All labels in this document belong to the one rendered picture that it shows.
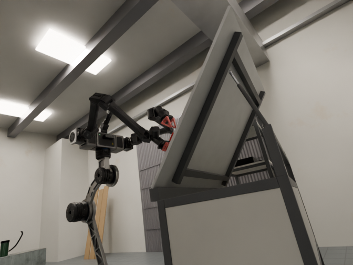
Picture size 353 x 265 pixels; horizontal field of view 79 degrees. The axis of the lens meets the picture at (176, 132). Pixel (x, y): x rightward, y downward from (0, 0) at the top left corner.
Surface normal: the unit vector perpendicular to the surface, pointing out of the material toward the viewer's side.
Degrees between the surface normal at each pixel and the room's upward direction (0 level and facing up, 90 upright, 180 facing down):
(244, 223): 90
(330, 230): 90
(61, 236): 90
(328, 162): 90
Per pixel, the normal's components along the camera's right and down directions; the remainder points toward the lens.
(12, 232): 0.76, -0.33
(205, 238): -0.50, -0.22
